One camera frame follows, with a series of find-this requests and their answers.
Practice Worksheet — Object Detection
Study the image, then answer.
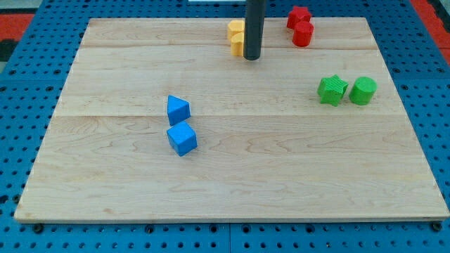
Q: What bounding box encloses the black cylindrical robot arm rod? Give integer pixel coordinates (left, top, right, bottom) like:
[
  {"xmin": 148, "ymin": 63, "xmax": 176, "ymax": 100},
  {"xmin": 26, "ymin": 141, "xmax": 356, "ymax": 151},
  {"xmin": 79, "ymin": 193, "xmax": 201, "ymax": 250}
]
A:
[{"xmin": 243, "ymin": 0, "xmax": 266, "ymax": 60}]

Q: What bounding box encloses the blue cube block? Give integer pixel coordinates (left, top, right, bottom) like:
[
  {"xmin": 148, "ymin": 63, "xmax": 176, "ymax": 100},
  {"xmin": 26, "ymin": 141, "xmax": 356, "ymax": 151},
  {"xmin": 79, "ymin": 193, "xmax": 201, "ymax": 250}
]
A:
[{"xmin": 167, "ymin": 121, "xmax": 198, "ymax": 157}]

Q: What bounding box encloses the blue triangular prism block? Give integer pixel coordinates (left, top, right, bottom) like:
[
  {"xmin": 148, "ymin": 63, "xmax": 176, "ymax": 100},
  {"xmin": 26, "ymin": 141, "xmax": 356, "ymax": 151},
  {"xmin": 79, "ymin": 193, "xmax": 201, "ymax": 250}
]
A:
[{"xmin": 167, "ymin": 95, "xmax": 191, "ymax": 126}]

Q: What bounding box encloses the light wooden board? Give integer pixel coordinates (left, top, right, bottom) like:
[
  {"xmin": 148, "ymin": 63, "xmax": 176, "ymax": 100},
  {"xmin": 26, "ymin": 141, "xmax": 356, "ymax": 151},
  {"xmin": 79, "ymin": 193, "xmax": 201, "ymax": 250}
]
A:
[{"xmin": 15, "ymin": 18, "xmax": 449, "ymax": 223}]

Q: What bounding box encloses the yellow heart block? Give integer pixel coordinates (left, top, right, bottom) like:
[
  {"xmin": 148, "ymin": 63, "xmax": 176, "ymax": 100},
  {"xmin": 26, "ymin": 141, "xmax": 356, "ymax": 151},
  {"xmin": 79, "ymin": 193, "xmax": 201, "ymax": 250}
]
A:
[{"xmin": 230, "ymin": 32, "xmax": 245, "ymax": 56}]

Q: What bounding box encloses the yellow hexagon block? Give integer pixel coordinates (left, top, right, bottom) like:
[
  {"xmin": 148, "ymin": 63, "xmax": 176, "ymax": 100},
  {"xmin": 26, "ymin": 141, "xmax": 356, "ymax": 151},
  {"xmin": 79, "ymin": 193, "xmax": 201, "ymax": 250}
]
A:
[{"xmin": 227, "ymin": 20, "xmax": 245, "ymax": 41}]

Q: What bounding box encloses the green star block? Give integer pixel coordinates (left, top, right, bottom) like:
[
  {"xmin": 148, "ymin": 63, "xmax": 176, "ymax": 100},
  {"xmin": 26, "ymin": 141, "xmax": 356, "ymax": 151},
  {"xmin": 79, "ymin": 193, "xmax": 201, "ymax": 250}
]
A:
[{"xmin": 317, "ymin": 74, "xmax": 348, "ymax": 107}]

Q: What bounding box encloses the red cylinder block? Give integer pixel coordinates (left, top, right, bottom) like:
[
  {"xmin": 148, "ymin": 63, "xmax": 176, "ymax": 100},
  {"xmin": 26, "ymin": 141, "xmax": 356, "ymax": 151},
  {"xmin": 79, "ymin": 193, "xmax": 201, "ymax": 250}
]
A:
[{"xmin": 292, "ymin": 21, "xmax": 314, "ymax": 47}]

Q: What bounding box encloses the red star block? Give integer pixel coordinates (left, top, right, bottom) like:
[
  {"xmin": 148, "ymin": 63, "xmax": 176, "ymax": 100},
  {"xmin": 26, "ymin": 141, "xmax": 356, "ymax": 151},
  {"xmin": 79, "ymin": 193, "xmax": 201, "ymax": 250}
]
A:
[{"xmin": 286, "ymin": 6, "xmax": 312, "ymax": 29}]

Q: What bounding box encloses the green cylinder block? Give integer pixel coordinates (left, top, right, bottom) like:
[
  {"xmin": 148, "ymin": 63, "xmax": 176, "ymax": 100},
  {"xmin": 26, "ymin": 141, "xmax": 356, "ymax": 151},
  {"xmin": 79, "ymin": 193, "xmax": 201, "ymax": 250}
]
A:
[{"xmin": 349, "ymin": 77, "xmax": 378, "ymax": 105}]

